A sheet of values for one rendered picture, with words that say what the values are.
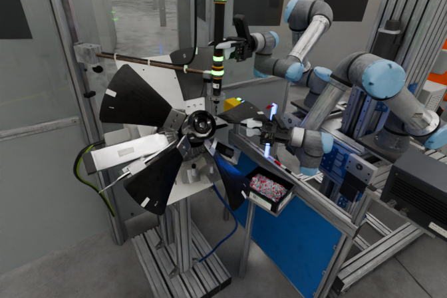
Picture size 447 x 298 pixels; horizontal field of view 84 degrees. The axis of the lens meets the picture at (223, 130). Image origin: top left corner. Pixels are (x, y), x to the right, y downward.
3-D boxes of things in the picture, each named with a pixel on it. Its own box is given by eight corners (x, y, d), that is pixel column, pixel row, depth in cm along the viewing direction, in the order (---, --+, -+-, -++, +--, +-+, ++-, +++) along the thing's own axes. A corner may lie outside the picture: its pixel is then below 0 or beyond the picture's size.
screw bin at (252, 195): (237, 191, 123) (238, 180, 120) (257, 174, 134) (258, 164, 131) (275, 215, 111) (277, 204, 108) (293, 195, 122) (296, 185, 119)
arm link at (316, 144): (328, 159, 95) (334, 140, 91) (299, 153, 98) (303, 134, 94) (328, 148, 102) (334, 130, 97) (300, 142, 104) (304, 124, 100)
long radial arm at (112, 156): (159, 136, 115) (165, 130, 105) (164, 151, 115) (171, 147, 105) (90, 155, 101) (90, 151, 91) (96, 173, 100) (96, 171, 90)
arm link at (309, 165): (308, 160, 112) (314, 140, 107) (320, 177, 103) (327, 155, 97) (292, 161, 111) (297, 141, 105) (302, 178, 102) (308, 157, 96)
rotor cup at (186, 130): (167, 126, 102) (177, 118, 91) (193, 108, 109) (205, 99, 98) (187, 155, 104) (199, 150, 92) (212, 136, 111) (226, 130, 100)
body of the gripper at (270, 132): (259, 129, 97) (291, 135, 94) (263, 117, 103) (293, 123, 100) (257, 144, 101) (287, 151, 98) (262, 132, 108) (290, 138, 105)
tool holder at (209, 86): (200, 98, 99) (200, 73, 94) (207, 92, 104) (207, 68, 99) (221, 102, 96) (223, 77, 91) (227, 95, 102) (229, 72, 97)
